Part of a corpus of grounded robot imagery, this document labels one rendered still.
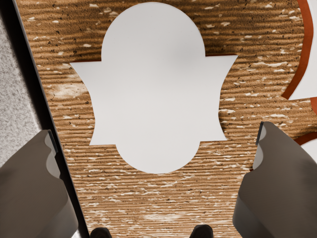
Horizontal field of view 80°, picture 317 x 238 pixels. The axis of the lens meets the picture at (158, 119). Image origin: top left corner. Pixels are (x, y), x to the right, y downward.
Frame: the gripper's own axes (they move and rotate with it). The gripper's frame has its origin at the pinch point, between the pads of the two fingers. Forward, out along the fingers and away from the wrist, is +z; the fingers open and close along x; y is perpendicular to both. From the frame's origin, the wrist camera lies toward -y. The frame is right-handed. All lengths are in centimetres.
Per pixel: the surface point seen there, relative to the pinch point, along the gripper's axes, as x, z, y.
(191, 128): 2.9, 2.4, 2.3
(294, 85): 11.0, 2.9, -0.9
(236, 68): 6.5, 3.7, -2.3
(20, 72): -12.4, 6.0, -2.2
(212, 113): 4.7, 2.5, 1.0
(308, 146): 13.5, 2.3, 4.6
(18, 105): -13.6, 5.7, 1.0
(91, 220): -8.5, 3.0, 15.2
